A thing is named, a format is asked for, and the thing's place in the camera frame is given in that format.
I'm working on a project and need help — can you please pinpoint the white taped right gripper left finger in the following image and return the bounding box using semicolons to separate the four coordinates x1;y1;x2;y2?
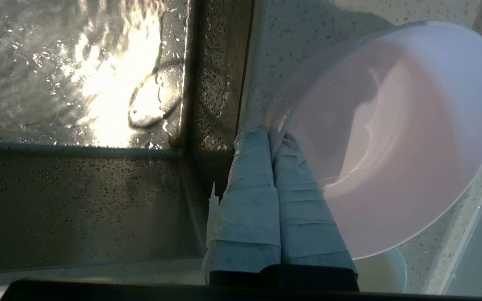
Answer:
201;125;282;286

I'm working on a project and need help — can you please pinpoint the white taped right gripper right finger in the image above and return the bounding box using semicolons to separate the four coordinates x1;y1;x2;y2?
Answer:
272;133;358;277

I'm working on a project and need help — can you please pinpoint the pale pink bowl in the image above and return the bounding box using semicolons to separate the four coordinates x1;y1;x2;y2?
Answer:
264;21;482;260

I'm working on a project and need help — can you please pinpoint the stainless steel sink basin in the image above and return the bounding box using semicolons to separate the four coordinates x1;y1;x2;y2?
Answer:
0;0;255;272

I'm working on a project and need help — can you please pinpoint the white bowl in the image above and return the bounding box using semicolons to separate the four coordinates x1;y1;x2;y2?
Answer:
352;247;408;293

